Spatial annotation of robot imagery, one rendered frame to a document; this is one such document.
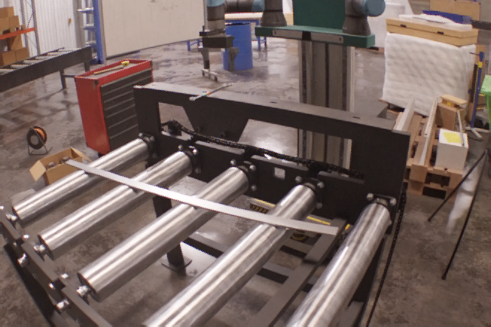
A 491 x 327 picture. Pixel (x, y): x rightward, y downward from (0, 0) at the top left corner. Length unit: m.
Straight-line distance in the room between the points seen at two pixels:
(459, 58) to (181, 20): 4.37
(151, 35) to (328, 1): 4.38
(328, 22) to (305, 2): 0.18
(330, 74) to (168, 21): 4.30
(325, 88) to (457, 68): 2.49
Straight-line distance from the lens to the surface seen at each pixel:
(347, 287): 0.96
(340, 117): 1.25
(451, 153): 2.94
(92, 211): 1.35
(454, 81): 4.38
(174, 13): 6.11
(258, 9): 1.55
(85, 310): 0.94
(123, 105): 3.55
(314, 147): 2.32
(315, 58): 2.14
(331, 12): 1.96
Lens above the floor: 1.61
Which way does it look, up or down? 23 degrees down
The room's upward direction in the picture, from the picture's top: 3 degrees counter-clockwise
